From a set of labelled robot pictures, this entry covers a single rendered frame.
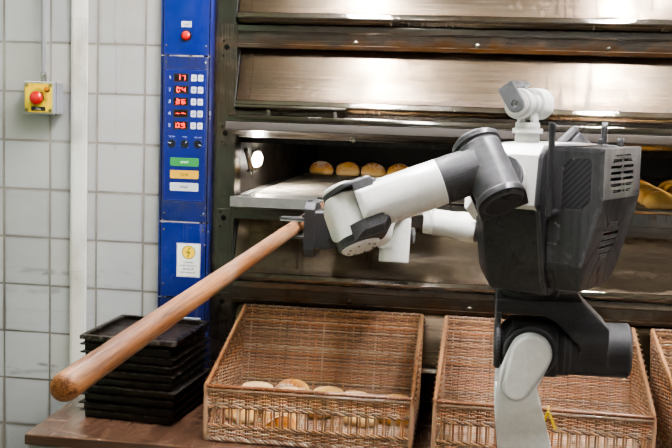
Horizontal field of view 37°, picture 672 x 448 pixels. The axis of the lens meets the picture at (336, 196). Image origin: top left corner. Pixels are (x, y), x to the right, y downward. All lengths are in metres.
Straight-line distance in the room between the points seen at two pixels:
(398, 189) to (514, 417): 0.57
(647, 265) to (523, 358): 1.04
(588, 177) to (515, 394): 0.47
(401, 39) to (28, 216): 1.30
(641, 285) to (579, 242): 1.07
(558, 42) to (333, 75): 0.66
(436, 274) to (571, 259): 1.06
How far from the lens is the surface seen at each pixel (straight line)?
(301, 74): 3.06
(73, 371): 1.04
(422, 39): 3.02
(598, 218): 2.00
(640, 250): 3.09
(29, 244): 3.35
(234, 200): 2.80
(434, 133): 2.86
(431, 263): 3.04
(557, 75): 3.02
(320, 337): 3.07
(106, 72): 3.21
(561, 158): 2.01
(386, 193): 1.88
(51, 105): 3.20
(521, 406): 2.15
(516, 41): 3.01
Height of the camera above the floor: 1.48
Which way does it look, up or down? 5 degrees down
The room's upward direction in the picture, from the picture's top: 2 degrees clockwise
